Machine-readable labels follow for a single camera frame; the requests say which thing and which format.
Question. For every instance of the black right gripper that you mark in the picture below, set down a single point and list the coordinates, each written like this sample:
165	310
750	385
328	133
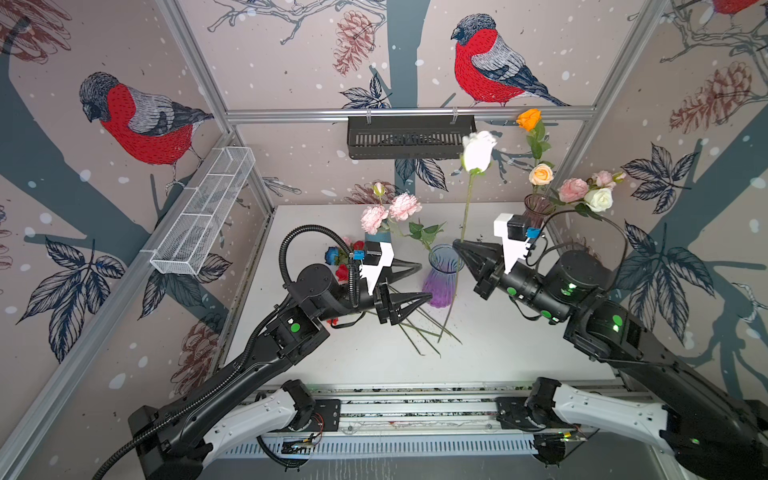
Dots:
486	260

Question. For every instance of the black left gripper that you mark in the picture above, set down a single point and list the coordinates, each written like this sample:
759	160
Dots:
386	304

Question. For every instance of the blue purple glass vase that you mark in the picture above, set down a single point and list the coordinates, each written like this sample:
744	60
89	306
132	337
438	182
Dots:
441	281

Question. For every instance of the mauve glass vase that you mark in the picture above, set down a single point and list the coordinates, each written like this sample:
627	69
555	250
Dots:
537	209

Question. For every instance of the white rose stem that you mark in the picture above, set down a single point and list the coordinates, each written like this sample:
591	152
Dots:
476	158
595	202

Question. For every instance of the pink carnation stem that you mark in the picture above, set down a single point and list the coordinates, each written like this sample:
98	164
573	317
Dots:
574	189

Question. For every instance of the orange rose stem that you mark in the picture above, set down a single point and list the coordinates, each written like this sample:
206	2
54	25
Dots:
542	172

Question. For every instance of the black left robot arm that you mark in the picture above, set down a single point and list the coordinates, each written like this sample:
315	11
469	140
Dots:
179	440

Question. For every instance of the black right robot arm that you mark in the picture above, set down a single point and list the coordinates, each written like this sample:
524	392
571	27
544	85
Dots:
708	432

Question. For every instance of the teal ceramic vase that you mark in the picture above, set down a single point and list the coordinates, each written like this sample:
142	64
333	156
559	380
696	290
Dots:
379	237

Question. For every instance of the small red rose stem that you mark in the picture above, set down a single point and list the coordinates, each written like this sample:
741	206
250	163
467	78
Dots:
342	272

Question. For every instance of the blue rose stem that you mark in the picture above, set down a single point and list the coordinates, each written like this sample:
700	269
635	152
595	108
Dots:
336	257

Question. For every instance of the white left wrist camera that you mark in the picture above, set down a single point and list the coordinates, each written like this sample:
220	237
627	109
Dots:
372	259

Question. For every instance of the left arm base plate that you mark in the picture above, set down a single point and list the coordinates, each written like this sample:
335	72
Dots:
325	417

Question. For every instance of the aluminium rail base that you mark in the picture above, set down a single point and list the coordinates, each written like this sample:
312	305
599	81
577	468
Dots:
411	424

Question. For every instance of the black hanging wire basket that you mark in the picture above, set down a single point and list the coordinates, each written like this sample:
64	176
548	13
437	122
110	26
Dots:
408	137

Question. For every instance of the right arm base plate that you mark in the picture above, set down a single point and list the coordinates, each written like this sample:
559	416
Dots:
512	414

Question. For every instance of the white wire mesh basket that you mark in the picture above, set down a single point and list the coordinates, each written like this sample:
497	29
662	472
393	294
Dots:
191	237

